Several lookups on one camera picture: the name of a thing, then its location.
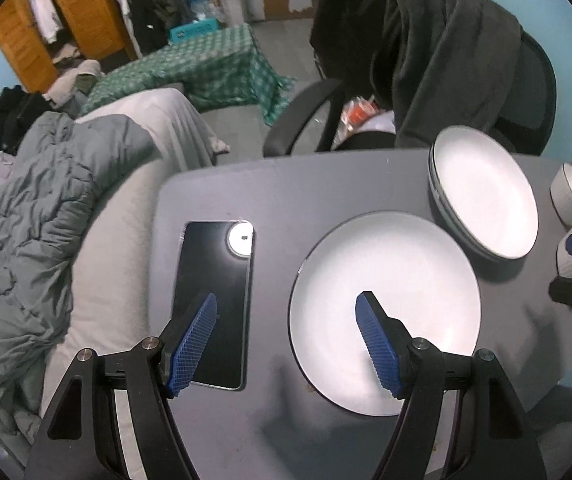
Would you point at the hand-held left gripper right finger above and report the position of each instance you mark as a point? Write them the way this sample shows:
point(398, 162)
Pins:
point(376, 345)

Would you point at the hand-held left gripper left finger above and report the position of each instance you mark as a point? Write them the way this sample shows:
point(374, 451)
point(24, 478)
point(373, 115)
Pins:
point(193, 345)

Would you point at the black smartphone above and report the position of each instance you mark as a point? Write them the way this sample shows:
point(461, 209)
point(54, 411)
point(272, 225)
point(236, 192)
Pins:
point(211, 280)

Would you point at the light grey bed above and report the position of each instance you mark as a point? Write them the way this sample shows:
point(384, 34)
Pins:
point(131, 200)

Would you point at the grey quilted duvet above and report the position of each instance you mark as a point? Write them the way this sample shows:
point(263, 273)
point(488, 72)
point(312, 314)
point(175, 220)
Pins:
point(31, 210)

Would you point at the dark grey fleece robe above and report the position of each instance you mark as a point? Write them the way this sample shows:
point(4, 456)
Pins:
point(446, 60)

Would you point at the orange plastic packet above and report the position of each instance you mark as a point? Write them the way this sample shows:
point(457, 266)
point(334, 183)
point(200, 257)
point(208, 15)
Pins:
point(358, 110)

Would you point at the black mesh office chair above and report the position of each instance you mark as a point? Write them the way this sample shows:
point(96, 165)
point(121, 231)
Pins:
point(296, 115)

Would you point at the green checked blanket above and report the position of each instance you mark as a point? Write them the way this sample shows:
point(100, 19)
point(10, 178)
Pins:
point(206, 65)

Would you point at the pile of beige clothes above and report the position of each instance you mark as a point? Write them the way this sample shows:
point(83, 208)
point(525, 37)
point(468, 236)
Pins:
point(73, 82)

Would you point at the pile of black clothes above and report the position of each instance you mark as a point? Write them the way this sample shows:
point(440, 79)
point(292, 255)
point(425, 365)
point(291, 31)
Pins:
point(6, 115)

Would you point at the teal plastic basket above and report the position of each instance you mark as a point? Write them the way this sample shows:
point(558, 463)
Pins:
point(193, 32)

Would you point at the black garment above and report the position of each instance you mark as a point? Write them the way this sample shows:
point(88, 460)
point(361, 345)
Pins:
point(351, 20)

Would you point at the black hanging jackets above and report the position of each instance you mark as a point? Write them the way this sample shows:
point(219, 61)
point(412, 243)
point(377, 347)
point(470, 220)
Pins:
point(153, 5)

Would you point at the wooden wardrobe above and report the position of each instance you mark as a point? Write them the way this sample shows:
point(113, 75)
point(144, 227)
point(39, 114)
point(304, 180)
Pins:
point(86, 10)

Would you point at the white hanging garment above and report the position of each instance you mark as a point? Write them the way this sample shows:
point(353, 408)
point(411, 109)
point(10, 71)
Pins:
point(46, 10)

